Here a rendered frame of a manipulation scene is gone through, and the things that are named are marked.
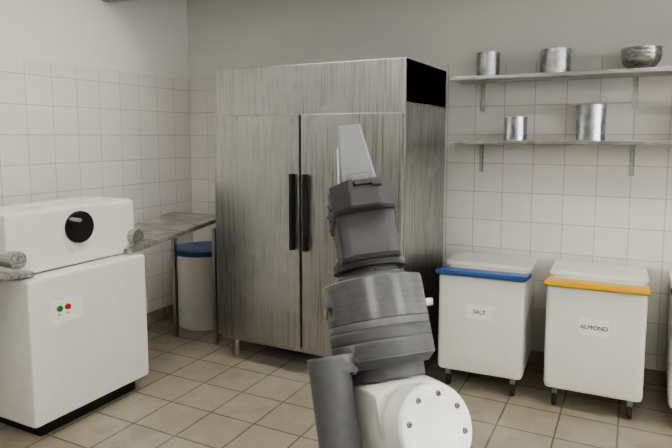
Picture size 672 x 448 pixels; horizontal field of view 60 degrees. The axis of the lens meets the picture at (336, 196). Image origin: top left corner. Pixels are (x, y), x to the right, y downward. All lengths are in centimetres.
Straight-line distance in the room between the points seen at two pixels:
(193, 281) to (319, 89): 201
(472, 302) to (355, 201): 326
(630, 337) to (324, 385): 323
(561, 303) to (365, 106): 162
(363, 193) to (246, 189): 353
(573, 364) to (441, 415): 326
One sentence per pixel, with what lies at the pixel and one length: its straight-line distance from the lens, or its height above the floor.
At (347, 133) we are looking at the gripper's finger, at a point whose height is 159.
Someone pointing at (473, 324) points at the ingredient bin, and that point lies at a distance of 376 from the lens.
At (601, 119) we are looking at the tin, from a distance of 393.
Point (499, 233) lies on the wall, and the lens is 428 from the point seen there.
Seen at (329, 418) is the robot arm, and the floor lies 137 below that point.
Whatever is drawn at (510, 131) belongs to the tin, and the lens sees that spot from 398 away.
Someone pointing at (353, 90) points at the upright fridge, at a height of 187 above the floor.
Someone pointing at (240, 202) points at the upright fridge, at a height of 114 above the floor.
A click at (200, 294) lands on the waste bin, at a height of 31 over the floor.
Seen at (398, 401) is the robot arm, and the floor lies 139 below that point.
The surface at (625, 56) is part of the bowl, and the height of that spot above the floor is 206.
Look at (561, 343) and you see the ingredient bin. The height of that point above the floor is 40.
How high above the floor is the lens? 159
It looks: 6 degrees down
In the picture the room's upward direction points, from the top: straight up
